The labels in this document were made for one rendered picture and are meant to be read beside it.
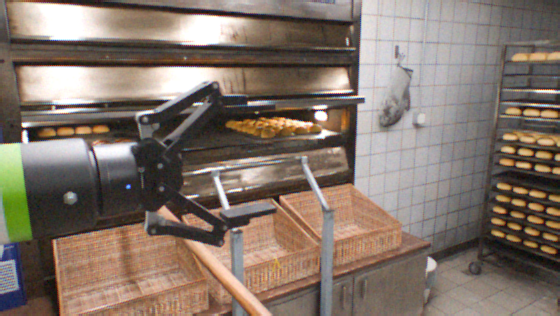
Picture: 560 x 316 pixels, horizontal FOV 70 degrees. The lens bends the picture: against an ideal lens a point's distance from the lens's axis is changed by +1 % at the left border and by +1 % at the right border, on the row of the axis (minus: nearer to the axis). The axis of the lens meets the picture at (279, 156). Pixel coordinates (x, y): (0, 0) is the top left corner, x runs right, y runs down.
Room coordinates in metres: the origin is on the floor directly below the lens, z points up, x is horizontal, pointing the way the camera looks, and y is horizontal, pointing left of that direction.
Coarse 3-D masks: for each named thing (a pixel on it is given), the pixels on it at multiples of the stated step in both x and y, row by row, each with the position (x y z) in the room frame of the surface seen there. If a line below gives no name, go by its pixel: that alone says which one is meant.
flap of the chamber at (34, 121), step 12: (192, 108) 1.91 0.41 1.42; (288, 108) 2.22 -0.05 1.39; (300, 108) 2.33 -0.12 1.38; (312, 108) 2.43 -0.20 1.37; (324, 108) 2.56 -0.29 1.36; (24, 120) 1.55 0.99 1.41; (36, 120) 1.57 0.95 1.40; (48, 120) 1.59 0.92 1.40; (60, 120) 1.61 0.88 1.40; (72, 120) 1.65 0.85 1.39; (84, 120) 1.71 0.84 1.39; (96, 120) 1.77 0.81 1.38; (108, 120) 1.84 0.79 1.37
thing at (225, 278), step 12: (168, 216) 1.08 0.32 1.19; (192, 240) 0.92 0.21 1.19; (204, 252) 0.86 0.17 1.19; (204, 264) 0.83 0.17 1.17; (216, 264) 0.80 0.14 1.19; (216, 276) 0.78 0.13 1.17; (228, 276) 0.75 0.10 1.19; (228, 288) 0.73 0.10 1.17; (240, 288) 0.71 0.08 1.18; (240, 300) 0.68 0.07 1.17; (252, 300) 0.67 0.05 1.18; (252, 312) 0.64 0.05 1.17; (264, 312) 0.63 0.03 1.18
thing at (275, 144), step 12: (240, 144) 2.25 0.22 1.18; (252, 144) 2.25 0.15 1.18; (264, 144) 2.28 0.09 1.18; (276, 144) 2.32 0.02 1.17; (288, 144) 2.36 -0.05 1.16; (300, 144) 2.41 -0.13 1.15; (312, 144) 2.46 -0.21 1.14; (180, 156) 2.02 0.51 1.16; (192, 156) 2.05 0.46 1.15; (204, 156) 2.08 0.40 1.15
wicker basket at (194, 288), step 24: (72, 240) 1.71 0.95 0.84; (96, 240) 1.76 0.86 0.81; (120, 240) 1.80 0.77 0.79; (144, 240) 1.85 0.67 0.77; (168, 240) 1.91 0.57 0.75; (72, 264) 1.68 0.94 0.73; (96, 264) 1.72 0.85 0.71; (120, 264) 1.77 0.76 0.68; (144, 264) 1.82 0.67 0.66; (168, 264) 1.87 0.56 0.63; (192, 264) 1.71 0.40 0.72; (72, 288) 1.65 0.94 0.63; (96, 288) 1.69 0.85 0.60; (120, 288) 1.72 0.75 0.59; (144, 288) 1.72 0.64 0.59; (168, 288) 1.47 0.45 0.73; (192, 288) 1.53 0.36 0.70; (72, 312) 1.53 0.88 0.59; (96, 312) 1.33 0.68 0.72; (120, 312) 1.38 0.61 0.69; (144, 312) 1.53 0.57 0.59; (168, 312) 1.47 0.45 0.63; (192, 312) 1.52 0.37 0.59
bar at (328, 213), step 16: (272, 160) 1.88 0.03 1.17; (288, 160) 1.92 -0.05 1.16; (304, 160) 1.96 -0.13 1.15; (192, 176) 1.66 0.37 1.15; (320, 192) 1.86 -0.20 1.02; (224, 208) 1.61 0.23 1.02; (240, 240) 1.53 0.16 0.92; (240, 256) 1.53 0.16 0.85; (240, 272) 1.53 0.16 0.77; (320, 304) 1.80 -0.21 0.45
